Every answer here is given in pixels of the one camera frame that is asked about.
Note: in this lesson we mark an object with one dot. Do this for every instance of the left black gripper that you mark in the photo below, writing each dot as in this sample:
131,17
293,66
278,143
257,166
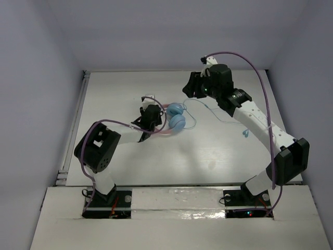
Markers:
152,114

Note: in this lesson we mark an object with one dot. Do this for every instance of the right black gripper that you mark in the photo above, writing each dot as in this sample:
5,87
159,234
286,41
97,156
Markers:
193,85

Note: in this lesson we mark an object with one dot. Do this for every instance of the pink blue cat-ear headphones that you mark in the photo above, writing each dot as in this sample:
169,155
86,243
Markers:
176,120

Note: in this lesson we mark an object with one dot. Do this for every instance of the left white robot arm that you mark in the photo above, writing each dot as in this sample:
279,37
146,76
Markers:
97,147

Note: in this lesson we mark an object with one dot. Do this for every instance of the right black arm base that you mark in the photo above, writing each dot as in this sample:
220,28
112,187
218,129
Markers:
240,203

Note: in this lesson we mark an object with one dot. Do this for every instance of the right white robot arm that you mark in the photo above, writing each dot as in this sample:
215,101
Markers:
290,155

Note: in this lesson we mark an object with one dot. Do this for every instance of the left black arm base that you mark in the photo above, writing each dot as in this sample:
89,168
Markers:
115,206

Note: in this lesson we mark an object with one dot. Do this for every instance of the white foam front panel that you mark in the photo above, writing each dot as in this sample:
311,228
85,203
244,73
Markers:
177,203

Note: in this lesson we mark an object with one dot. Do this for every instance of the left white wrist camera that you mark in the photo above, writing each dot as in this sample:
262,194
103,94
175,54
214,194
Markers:
148,99

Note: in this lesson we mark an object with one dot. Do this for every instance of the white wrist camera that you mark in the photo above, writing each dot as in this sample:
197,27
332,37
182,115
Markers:
148,99
207,63

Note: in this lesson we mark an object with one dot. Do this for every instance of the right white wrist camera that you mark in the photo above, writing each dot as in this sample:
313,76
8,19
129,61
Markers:
207,63

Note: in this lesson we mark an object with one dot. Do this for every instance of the aluminium rail left edge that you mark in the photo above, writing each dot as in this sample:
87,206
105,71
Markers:
65,164

